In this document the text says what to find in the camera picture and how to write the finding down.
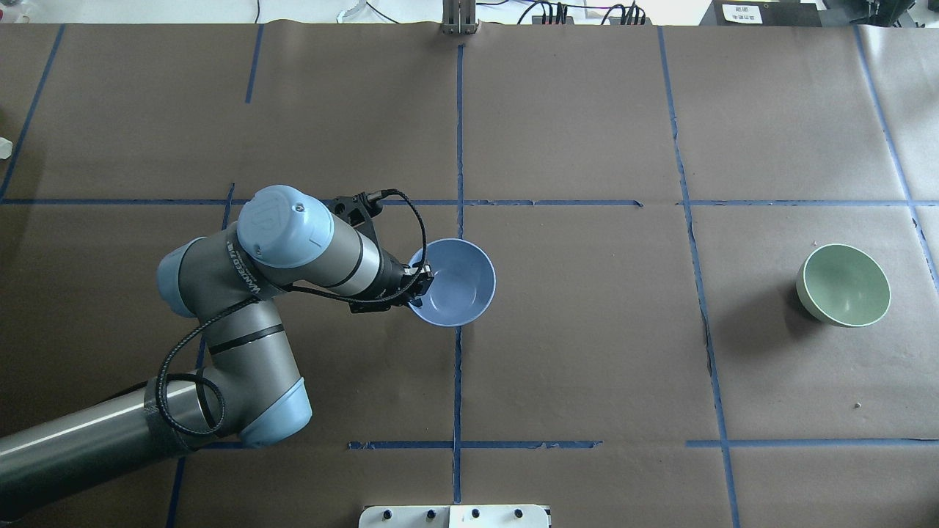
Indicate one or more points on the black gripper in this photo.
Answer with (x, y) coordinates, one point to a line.
(395, 278)

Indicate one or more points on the blue bowl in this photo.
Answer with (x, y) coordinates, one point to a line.
(463, 287)

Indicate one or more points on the green bowl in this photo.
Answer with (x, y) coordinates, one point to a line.
(843, 286)

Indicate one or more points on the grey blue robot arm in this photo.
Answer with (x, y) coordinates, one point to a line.
(235, 374)

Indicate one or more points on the white mounting pillar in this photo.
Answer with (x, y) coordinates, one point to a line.
(493, 515)

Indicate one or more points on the black power strip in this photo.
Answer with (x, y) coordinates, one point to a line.
(557, 13)

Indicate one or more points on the black box with label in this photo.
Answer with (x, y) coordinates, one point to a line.
(761, 13)

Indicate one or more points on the aluminium frame post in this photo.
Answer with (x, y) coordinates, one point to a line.
(459, 17)

